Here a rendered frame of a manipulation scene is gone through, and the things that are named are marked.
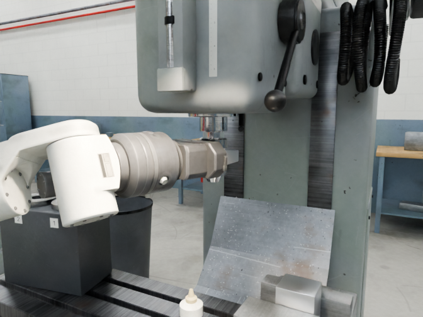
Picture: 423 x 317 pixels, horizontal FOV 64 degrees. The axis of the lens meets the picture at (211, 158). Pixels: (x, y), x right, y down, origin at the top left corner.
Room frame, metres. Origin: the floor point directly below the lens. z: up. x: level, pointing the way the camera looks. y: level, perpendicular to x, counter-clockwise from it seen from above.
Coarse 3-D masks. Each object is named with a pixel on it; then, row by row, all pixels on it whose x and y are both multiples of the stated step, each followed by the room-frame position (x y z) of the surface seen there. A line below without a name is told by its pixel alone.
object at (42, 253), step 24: (24, 216) 0.74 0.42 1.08; (48, 216) 0.72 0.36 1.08; (24, 240) 0.74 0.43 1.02; (48, 240) 0.72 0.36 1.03; (72, 240) 0.70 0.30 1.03; (96, 240) 0.75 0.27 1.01; (24, 264) 0.74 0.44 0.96; (48, 264) 0.72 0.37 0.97; (72, 264) 0.70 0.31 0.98; (96, 264) 0.75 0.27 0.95; (48, 288) 0.72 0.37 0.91; (72, 288) 0.70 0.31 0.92
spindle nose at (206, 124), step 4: (200, 120) 0.56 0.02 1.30; (204, 120) 0.55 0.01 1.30; (208, 120) 0.55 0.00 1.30; (212, 120) 0.55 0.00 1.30; (216, 120) 0.55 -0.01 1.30; (220, 120) 0.55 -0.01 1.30; (224, 120) 0.55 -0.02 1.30; (200, 124) 0.56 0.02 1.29; (204, 124) 0.55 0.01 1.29; (208, 124) 0.55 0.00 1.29; (212, 124) 0.55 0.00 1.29; (216, 124) 0.55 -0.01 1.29; (220, 124) 0.55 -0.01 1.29; (224, 124) 0.55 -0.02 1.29; (200, 128) 0.56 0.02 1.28; (204, 128) 0.55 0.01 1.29; (208, 128) 0.55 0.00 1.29; (212, 128) 0.55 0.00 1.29; (216, 128) 0.55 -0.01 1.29; (220, 128) 0.55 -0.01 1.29; (224, 128) 0.55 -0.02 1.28
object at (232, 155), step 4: (224, 148) 0.54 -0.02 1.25; (228, 152) 0.55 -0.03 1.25; (232, 152) 0.56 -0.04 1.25; (236, 152) 0.56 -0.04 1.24; (228, 156) 0.55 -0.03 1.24; (232, 156) 0.56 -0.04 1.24; (236, 156) 0.56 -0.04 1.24; (228, 160) 0.55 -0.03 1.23; (232, 160) 0.56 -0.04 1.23; (236, 160) 0.56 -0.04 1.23
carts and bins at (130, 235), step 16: (128, 208) 2.66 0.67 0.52; (144, 208) 2.31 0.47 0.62; (112, 224) 2.21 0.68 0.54; (128, 224) 2.23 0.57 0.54; (144, 224) 2.32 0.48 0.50; (112, 240) 2.22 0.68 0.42; (128, 240) 2.24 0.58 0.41; (144, 240) 2.33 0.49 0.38; (112, 256) 2.22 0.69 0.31; (128, 256) 2.24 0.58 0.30; (144, 256) 2.34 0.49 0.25; (128, 272) 2.25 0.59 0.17; (144, 272) 2.35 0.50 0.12
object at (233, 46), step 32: (224, 0) 0.46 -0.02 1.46; (256, 0) 0.46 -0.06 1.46; (224, 32) 0.46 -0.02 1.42; (256, 32) 0.46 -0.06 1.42; (224, 64) 0.46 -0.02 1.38; (256, 64) 0.46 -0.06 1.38; (160, 96) 0.51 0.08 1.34; (192, 96) 0.49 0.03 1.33; (224, 96) 0.46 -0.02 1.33; (256, 96) 0.47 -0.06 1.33
